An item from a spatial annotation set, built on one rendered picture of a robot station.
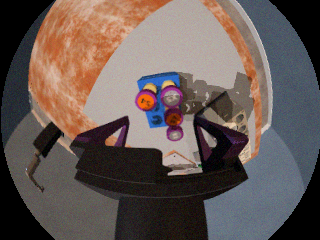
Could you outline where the plastic tube with dark red cap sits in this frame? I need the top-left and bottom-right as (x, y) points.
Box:
(160, 80), (183, 108)

